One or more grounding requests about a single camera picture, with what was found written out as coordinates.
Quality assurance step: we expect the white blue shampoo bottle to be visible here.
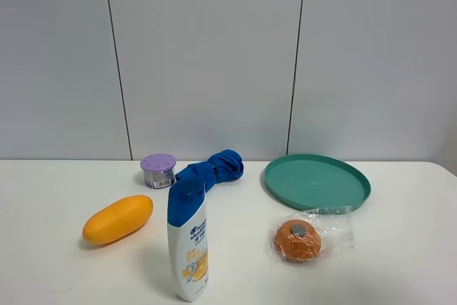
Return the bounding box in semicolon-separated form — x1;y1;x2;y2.
167;176;209;302

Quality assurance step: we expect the orange yellow mango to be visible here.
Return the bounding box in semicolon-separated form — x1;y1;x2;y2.
82;195;154;245

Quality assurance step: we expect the teal round plate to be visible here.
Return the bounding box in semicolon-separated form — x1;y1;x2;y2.
263;154;371;215

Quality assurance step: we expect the purple air freshener can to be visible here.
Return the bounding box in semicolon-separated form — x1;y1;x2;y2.
140;154;176;189

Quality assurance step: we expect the orange bun in plastic bag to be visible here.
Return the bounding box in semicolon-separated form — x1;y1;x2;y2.
270;206;354;264

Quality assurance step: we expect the blue folded cloth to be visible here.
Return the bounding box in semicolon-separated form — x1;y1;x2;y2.
176;149;244;192

